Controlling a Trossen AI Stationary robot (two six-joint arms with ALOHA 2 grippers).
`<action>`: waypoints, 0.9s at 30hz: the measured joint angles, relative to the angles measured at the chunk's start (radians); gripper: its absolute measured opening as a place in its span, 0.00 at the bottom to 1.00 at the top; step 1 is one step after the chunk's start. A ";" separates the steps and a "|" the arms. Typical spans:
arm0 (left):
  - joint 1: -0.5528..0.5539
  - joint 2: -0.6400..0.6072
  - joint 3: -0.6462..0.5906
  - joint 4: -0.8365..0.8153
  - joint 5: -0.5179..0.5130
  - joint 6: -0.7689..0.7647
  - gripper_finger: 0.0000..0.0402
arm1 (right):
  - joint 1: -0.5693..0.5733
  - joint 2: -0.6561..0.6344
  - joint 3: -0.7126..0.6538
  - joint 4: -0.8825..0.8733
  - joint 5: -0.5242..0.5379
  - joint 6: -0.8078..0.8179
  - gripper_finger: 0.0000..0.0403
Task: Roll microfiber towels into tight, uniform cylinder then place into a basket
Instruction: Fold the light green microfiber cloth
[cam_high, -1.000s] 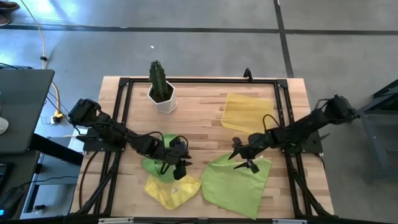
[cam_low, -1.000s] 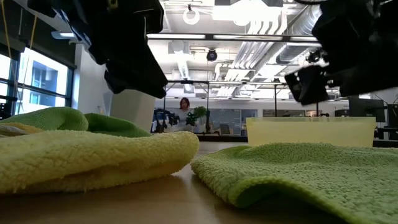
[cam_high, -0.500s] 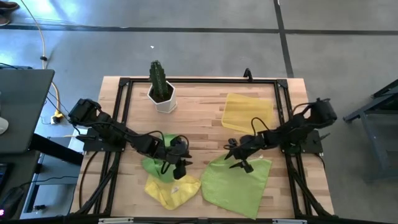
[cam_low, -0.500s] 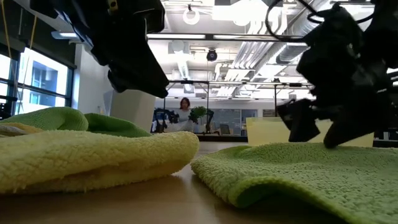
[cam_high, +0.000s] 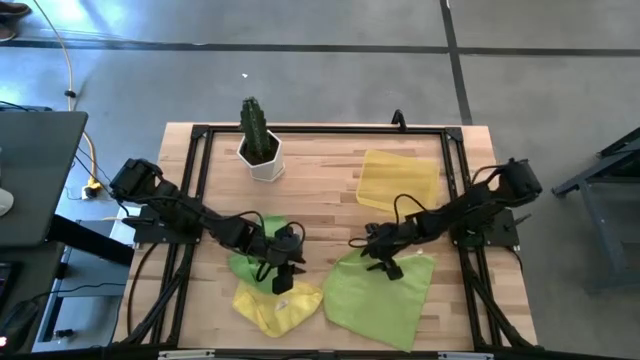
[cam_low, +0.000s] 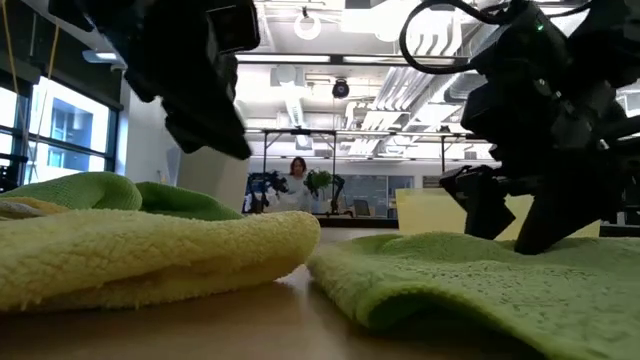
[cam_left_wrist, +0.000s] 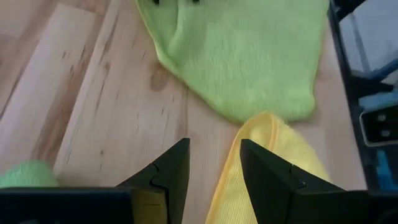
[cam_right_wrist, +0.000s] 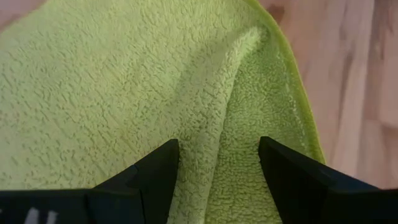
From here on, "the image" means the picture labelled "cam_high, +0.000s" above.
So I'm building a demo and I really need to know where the black computer mouse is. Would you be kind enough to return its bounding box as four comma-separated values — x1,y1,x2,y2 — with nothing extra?
0,299,41,354

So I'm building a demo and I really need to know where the yellow translucent plastic basket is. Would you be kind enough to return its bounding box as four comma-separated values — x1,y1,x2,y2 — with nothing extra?
355,148,441,217

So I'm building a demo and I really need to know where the white hexagonal plant pot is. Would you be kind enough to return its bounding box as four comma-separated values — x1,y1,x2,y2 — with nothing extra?
236,130,286,183

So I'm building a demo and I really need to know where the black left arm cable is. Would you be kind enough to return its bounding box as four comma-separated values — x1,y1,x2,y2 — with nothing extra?
238,209,307,282

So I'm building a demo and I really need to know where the white paper sheet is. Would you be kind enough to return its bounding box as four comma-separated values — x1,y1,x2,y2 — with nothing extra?
108,205,144,247

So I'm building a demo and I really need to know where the light green microfiber towel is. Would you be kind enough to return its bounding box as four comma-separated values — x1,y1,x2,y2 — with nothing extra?
322,248,437,353

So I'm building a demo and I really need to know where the grey lower shelf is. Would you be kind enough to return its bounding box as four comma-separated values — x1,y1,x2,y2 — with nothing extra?
32,219,132,351

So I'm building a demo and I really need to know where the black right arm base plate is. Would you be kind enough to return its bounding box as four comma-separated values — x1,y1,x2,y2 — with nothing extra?
449,208,532,249

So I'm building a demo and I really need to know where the black desk support beam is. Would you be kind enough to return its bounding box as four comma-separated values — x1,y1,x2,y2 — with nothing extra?
47,214,135,266

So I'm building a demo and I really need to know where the blue-grey metal cart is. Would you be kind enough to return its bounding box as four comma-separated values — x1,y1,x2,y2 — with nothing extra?
552,127,640,294

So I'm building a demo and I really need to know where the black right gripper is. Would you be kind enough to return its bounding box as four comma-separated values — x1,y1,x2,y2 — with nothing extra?
358,219,420,272

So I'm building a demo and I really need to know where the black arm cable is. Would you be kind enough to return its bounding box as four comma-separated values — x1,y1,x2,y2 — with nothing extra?
392,193,432,226
238,209,307,282

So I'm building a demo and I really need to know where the silver frame bracket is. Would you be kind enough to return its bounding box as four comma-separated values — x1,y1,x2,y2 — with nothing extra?
157,349,216,360
437,351,495,360

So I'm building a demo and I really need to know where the black aluminium table frame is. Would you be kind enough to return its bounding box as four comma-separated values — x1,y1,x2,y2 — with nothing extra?
112,122,544,360

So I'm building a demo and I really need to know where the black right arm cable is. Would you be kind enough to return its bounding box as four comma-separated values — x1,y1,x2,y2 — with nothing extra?
392,193,432,226

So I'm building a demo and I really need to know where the yellow floor cable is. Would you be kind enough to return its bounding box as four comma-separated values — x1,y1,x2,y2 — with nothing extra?
32,0,99,191

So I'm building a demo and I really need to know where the black floor cable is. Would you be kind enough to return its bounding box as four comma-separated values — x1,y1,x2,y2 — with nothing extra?
73,143,114,201

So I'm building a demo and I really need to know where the dark grey desk surface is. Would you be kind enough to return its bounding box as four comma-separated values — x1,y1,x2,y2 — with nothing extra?
0,110,89,249

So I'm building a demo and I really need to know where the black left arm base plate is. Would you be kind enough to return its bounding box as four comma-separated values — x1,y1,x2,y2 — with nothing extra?
122,204,201,246

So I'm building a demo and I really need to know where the yellow microfiber towel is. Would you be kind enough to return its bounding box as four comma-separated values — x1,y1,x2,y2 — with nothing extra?
231,279,325,339

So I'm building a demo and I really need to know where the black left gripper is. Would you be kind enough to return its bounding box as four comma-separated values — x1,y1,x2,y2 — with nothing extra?
260,225,307,275

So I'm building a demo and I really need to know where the yellow power plug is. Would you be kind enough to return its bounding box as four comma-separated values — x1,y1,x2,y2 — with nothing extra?
82,179,104,200

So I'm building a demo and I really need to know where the black base cable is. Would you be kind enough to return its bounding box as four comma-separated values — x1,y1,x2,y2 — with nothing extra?
126,242,161,337

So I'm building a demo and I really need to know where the green cactus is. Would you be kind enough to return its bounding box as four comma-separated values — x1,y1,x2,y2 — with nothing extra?
239,96,274,164

